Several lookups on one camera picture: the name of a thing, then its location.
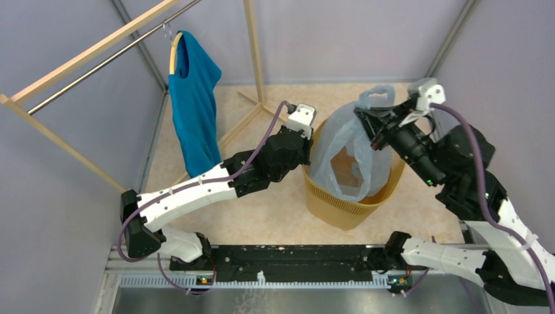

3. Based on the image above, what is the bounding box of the wooden clothes rack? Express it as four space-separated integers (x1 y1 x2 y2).
0 0 289 203

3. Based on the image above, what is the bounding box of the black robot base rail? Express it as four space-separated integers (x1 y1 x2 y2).
170 245 415 283

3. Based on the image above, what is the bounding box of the yellow plastic trash bin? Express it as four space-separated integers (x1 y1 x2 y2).
302 152 405 230

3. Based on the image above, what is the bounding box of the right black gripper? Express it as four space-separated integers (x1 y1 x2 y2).
353 99 445 188

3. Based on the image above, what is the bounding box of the blue t-shirt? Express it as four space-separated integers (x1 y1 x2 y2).
168 31 222 177

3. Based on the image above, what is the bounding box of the light blue plastic trash bag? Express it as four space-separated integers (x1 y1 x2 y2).
308 85 395 202

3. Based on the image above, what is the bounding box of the white toothed cable duct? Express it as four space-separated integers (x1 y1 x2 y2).
119 271 391 289

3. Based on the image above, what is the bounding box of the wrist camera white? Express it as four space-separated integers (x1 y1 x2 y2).
399 77 446 127
285 103 317 140

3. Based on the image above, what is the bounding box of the wooden clothes hanger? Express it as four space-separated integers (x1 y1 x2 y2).
168 32 183 75

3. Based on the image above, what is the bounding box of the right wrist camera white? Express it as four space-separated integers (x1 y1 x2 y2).
399 77 446 127

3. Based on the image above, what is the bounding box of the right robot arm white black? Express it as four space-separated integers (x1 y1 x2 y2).
355 103 554 311

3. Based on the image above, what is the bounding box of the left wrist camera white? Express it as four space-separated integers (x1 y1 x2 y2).
285 103 317 140

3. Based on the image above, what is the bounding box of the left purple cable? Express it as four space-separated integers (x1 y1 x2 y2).
116 100 300 296

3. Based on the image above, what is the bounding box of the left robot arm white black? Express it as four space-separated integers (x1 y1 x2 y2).
118 126 313 270

